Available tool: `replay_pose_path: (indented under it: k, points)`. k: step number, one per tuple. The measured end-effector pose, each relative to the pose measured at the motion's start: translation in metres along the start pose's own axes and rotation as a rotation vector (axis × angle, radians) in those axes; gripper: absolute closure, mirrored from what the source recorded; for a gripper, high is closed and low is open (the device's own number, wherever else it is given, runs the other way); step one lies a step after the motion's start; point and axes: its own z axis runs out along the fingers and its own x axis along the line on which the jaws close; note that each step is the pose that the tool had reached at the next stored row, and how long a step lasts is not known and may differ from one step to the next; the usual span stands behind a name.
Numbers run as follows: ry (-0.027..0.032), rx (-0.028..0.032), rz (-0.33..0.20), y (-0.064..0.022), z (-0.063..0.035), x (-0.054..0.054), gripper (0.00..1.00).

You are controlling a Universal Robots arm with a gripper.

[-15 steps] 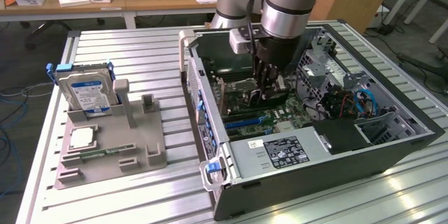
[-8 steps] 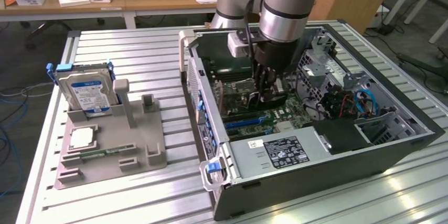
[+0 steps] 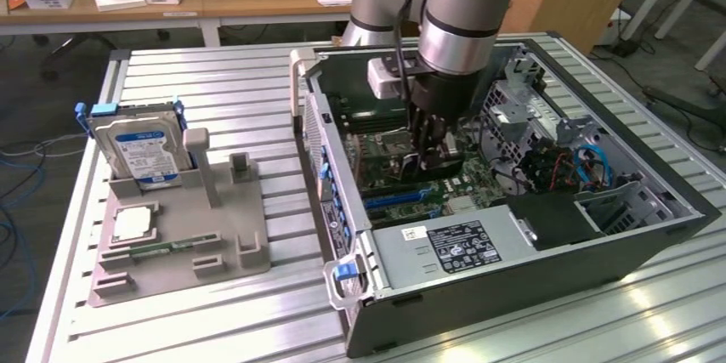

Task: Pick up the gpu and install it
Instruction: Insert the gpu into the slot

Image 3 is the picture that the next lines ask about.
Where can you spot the black office chair base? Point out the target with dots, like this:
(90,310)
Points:
(63,53)

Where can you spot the blue power supply latch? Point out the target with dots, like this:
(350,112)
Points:
(345,273)

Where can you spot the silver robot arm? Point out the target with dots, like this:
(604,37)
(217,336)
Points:
(465,6)

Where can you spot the open black PC case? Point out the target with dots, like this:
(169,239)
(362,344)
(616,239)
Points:
(510,295)

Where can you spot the black expansion slot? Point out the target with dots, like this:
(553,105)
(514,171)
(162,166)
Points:
(386,189)

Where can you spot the silver chipset heatsink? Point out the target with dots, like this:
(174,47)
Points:
(466,205)

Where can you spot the silver CPU chip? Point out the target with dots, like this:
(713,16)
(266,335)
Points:
(134,227)

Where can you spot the blue disk caddy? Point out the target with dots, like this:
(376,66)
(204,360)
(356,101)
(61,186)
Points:
(102,109)

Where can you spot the grey plastic parts rack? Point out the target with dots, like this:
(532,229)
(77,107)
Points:
(182,218)

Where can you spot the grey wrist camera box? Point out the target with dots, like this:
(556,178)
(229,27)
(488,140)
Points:
(386,80)

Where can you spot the hard disk blue label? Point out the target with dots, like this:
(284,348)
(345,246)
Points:
(142,154)

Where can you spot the silver drive cage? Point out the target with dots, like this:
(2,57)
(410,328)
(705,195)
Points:
(510,125)

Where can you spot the green motherboard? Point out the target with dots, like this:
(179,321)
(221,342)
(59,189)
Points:
(472,186)

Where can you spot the green RAM stick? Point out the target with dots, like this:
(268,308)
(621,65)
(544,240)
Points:
(165,248)

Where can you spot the blue slot clip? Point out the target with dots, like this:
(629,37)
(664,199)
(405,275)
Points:
(345,233)
(325,167)
(336,197)

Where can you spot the black case lock slider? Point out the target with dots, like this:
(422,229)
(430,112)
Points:
(328,118)

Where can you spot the grey power supply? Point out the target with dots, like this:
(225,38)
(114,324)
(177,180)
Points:
(397,252)

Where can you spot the silver bay bracket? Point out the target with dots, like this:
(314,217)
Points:
(619,210)

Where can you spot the black floor box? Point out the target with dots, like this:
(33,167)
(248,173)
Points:
(624,48)

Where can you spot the black stand base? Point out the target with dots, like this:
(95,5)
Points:
(692,103)

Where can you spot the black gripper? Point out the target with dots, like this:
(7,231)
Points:
(449,95)

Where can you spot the black RAM slot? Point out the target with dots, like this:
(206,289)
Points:
(358,131)
(358,126)
(358,118)
(358,122)

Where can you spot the white floor unit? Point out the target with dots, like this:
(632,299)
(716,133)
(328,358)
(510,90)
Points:
(616,31)

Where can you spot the CPU socket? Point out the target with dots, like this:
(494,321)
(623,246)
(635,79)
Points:
(394,137)

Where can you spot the blue expansion slot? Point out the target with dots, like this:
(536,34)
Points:
(394,196)
(397,205)

